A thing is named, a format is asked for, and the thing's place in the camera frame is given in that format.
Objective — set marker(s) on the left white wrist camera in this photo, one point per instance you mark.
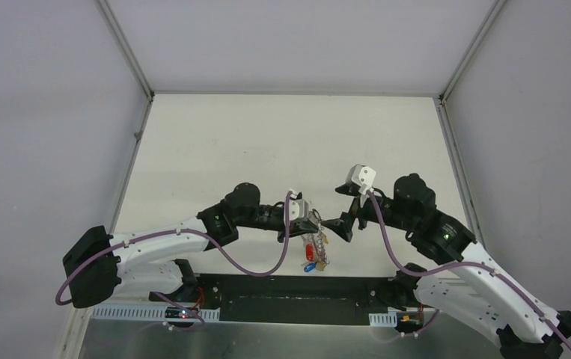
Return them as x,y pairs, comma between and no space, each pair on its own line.
296,208

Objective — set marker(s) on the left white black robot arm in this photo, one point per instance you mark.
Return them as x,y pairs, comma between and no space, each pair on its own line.
102,264

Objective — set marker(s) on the yellow tag key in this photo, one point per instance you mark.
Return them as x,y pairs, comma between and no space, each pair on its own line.
324,238

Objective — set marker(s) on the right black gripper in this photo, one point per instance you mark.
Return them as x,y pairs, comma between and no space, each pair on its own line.
343,224

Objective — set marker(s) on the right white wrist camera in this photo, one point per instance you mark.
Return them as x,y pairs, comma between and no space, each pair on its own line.
360,179

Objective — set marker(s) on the right white cable duct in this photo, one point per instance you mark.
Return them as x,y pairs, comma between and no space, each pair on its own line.
386,320

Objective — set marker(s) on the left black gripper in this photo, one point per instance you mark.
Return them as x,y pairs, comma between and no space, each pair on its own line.
291,226

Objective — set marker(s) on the metal disc with keyrings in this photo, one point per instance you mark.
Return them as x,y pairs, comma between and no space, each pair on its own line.
315,240

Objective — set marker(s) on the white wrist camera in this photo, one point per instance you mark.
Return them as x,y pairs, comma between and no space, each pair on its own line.
360,179
296,208

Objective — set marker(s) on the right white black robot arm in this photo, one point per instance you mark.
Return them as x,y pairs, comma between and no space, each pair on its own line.
467,283

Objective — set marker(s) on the red capped key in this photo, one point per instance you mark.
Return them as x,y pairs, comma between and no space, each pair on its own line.
310,254

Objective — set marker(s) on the blue key tag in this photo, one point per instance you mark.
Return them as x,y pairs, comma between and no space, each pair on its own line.
309,267

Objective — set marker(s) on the left white cable duct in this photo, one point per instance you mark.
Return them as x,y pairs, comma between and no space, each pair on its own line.
141,312

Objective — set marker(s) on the white cable duct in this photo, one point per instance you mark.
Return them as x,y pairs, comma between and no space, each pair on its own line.
386,320
141,312

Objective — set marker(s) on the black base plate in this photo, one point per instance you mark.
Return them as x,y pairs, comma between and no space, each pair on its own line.
299,299

